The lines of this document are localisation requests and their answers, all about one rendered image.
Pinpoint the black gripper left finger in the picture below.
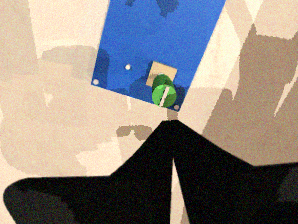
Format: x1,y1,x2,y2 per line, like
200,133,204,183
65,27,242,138
2,120,173,224

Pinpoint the blue circuit board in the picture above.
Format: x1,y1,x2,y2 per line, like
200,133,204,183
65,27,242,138
91,0,226,112

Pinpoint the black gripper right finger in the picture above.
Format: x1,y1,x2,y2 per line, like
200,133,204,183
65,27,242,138
170,120,298,224

